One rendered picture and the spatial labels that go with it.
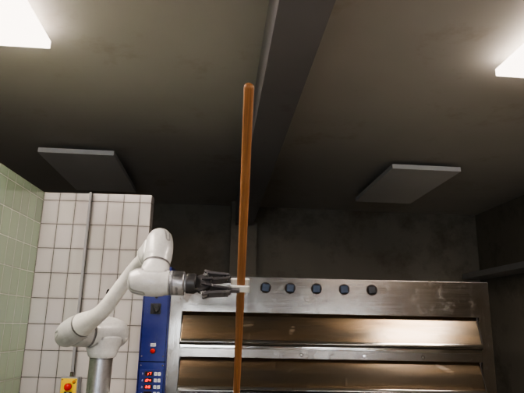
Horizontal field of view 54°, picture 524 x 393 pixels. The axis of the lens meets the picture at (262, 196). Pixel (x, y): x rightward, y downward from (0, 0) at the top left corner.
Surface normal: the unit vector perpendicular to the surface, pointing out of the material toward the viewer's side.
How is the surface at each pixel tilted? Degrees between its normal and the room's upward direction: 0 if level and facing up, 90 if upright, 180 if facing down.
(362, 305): 90
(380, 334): 70
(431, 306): 90
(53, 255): 90
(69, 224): 90
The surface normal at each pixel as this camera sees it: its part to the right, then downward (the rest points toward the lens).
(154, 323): 0.03, -0.25
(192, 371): 0.04, -0.56
